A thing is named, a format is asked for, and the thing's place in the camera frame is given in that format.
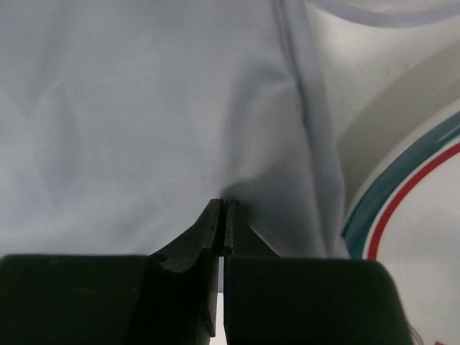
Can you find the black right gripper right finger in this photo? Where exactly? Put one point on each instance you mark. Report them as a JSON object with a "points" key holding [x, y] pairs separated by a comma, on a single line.
{"points": [[273, 300]]}

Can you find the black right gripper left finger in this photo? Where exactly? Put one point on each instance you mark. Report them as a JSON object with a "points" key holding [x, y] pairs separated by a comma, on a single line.
{"points": [[168, 297]]}

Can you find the white plate green red rim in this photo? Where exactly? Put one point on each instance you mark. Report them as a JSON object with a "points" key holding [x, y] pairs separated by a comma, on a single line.
{"points": [[406, 217]]}

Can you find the grey cloth placemat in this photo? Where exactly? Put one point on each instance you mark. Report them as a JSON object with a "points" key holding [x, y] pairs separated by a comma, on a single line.
{"points": [[121, 120]]}

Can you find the clear plastic cup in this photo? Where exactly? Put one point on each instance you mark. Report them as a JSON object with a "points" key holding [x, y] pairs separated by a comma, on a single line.
{"points": [[390, 13]]}

